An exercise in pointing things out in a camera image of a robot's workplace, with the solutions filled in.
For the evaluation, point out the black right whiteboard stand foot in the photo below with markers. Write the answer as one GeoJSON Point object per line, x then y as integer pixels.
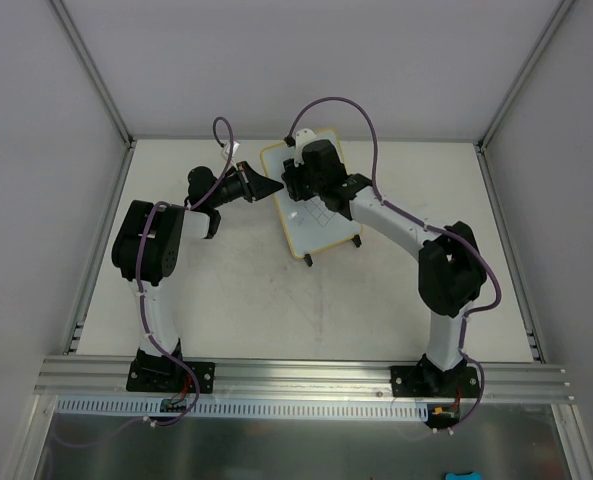
{"type": "Point", "coordinates": [357, 240]}

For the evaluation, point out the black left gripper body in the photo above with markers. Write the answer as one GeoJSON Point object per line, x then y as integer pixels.
{"type": "Point", "coordinates": [248, 181]}

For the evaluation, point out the aluminium frame post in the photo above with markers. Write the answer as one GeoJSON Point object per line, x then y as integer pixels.
{"type": "Point", "coordinates": [544, 39]}
{"type": "Point", "coordinates": [79, 46]}

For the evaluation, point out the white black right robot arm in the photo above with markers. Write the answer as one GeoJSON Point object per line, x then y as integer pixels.
{"type": "Point", "coordinates": [450, 270]}

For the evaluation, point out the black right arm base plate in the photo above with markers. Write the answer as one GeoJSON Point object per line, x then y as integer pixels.
{"type": "Point", "coordinates": [419, 382]}

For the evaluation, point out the right aluminium frame post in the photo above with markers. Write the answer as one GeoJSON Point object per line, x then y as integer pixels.
{"type": "Point", "coordinates": [544, 39]}

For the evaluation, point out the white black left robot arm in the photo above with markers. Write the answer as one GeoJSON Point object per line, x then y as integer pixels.
{"type": "Point", "coordinates": [147, 247]}

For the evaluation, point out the yellow framed small whiteboard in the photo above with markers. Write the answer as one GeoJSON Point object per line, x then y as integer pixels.
{"type": "Point", "coordinates": [309, 227]}

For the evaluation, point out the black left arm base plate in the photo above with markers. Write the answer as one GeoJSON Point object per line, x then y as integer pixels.
{"type": "Point", "coordinates": [164, 376]}

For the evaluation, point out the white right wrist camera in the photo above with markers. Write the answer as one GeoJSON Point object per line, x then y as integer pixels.
{"type": "Point", "coordinates": [302, 138]}

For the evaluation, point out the left aluminium frame post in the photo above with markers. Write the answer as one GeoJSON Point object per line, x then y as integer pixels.
{"type": "Point", "coordinates": [79, 46]}

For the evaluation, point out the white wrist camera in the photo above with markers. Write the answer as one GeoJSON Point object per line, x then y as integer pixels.
{"type": "Point", "coordinates": [229, 150]}
{"type": "Point", "coordinates": [302, 138]}

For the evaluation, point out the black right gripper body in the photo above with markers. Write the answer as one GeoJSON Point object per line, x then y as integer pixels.
{"type": "Point", "coordinates": [292, 180]}

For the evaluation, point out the white slotted cable duct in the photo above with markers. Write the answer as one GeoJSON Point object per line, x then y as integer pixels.
{"type": "Point", "coordinates": [388, 410]}

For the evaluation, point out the blue object at bottom edge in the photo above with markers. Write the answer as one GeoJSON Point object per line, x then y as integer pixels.
{"type": "Point", "coordinates": [463, 476]}

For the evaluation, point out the aluminium mounting rail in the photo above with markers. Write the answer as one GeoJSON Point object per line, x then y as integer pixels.
{"type": "Point", "coordinates": [514, 383]}

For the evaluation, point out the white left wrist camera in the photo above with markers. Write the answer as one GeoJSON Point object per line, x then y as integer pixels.
{"type": "Point", "coordinates": [229, 150]}

